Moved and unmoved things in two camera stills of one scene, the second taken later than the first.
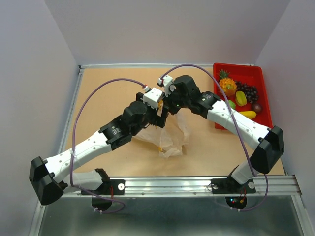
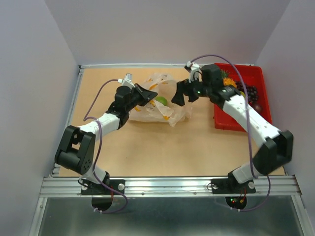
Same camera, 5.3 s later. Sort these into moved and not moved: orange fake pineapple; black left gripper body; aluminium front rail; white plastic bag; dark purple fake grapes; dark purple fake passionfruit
Moved: black left gripper body; white plastic bag
Not moved: orange fake pineapple; aluminium front rail; dark purple fake passionfruit; dark purple fake grapes
